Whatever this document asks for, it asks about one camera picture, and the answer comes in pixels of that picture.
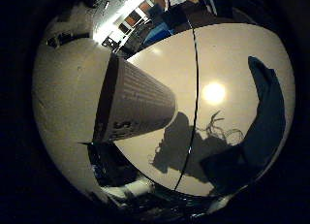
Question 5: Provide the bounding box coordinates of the dark blue cloth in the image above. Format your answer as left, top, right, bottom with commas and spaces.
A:
200, 55, 287, 197

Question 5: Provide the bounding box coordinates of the shelf with orange boxes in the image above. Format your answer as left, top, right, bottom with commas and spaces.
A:
93, 0, 170, 53

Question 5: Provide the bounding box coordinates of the blue box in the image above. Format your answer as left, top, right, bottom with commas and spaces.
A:
141, 21, 176, 47

